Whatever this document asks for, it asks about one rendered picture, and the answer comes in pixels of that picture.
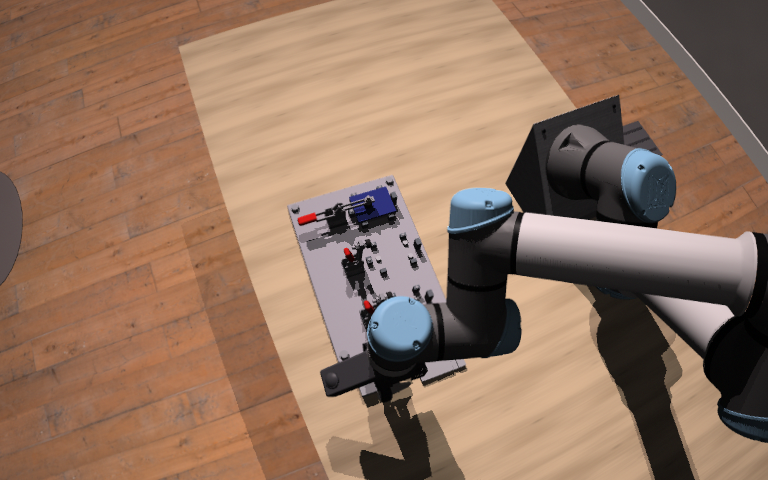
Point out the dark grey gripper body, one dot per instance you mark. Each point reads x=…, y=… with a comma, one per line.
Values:
x=418, y=369

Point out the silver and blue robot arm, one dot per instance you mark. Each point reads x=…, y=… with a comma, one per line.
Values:
x=489, y=240

